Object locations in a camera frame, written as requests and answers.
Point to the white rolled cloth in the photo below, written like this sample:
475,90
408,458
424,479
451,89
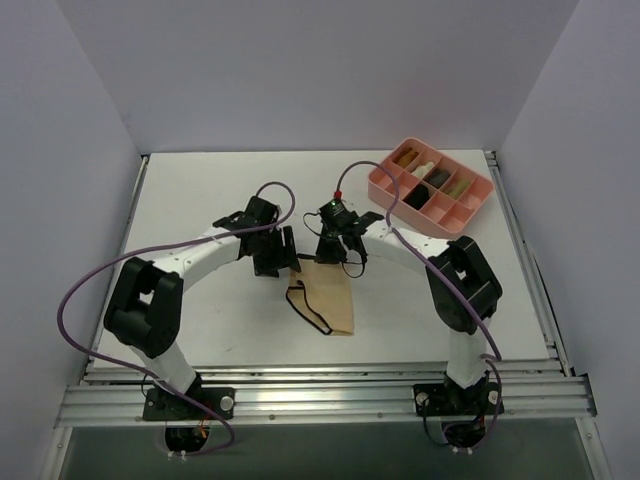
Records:
422,170

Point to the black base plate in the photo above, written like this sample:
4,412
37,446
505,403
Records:
444,400
161,405

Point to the aluminium rail frame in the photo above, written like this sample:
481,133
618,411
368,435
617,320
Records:
341,407

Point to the dark grey rolled cloth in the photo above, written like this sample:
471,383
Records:
438,177

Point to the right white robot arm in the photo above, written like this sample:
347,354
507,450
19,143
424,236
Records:
464,288

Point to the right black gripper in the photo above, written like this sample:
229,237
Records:
330,245

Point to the beige underwear with navy trim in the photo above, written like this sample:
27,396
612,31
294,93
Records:
321,295

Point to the orange rolled cloth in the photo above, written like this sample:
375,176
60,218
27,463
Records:
406,157

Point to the pink compartment organizer box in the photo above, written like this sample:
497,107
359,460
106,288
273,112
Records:
388,185

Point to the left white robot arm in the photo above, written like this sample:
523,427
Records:
144,311

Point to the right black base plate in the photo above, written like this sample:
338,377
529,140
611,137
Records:
444,400

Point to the black rolled cloth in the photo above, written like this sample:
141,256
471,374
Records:
418,197

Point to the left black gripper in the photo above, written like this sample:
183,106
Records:
272,257

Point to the olive rolled cloth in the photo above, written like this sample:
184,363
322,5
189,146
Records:
455,190

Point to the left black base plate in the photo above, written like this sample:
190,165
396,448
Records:
161,405

